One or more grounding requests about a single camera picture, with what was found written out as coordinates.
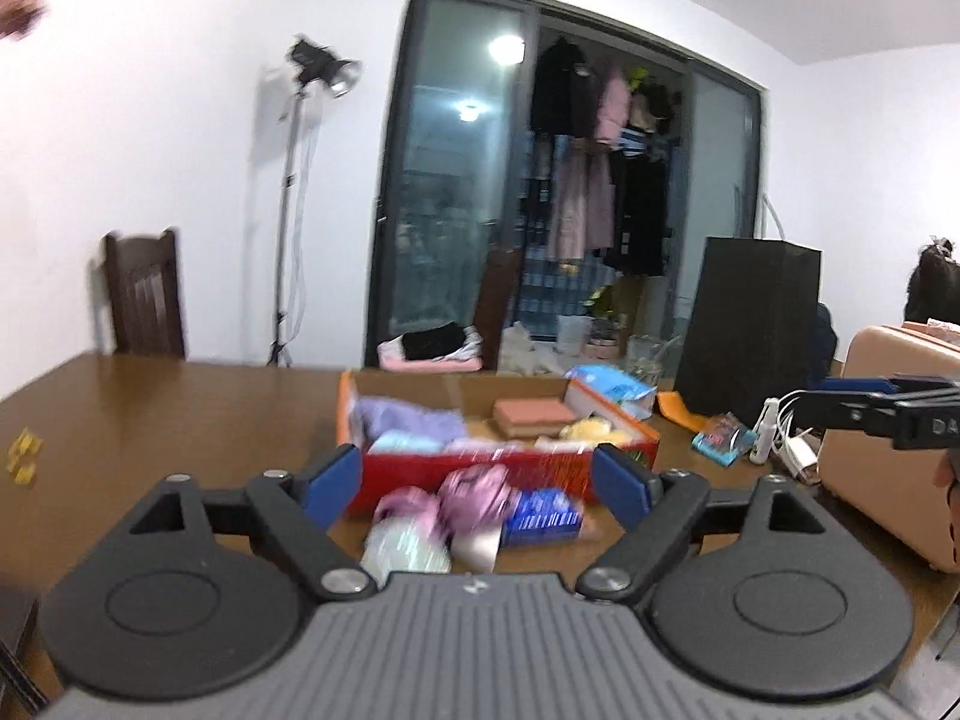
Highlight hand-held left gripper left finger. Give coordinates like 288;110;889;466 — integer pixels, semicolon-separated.
127;444;380;605

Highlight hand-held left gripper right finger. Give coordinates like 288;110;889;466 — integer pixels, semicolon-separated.
576;444;833;605

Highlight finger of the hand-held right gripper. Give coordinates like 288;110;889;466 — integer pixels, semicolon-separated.
819;375;960;398
793;388;901;437

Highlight clear plastic packet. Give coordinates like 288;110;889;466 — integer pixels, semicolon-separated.
360;521;452;577

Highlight purple knitted cloth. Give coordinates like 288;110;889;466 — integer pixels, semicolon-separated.
352;397;470;445

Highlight red cardboard box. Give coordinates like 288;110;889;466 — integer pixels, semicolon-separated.
336;369;661;518

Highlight yellow soft item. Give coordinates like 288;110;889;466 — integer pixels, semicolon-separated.
559;416;635;445

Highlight light blue cloth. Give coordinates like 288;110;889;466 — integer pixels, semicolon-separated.
367;429;451;457

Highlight pink suitcase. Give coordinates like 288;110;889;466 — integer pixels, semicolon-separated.
816;322;960;575

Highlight orange leather pouch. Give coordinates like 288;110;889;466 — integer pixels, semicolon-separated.
656;390;710;432

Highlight blue tissue packet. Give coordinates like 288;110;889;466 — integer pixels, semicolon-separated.
564;364;657;421

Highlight small teal packet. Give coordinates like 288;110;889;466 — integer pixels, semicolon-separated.
690;412;755;470

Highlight pink sponge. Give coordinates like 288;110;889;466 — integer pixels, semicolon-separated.
491;397;572;437

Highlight black paper bag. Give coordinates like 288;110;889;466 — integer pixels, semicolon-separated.
673;193;822;428

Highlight clear glass cup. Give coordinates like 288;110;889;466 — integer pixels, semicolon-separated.
624;334;680;387

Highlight pink seat cushion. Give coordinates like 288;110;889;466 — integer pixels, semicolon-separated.
377;349;483;374

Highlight white bucket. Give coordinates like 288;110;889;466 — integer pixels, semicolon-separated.
556;313;593;353

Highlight white dog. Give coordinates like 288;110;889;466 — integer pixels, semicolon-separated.
499;322;560;374

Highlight black folded garment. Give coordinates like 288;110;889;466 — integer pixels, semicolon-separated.
405;322;467;361

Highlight potted plant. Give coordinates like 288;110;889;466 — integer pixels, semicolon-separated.
581;285;627;346

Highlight white cloth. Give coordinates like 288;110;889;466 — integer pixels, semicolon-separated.
379;326;483;362

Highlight wooden chair with cushion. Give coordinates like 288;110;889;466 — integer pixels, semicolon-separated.
472;246;526;372

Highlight black studio light stand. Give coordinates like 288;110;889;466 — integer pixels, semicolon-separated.
266;37;362;368

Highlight dark wooden chair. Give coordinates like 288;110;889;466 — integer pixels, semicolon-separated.
101;229;187;359

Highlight hanging black garment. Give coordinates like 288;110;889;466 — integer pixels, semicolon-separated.
604;142;670;277

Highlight hanging pink dress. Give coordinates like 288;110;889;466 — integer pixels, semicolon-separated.
546;139;614;260

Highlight scattered yellow bits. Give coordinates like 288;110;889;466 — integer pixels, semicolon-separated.
6;427;42;487

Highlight sliding glass door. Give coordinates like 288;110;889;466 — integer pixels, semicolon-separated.
367;0;766;372

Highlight hanging pink jacket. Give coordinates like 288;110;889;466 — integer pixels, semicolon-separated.
595;67;635;149

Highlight hanging black jacket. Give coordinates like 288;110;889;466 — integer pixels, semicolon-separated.
529;37;601;140

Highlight white charger with cable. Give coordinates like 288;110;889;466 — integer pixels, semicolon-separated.
772;390;826;482

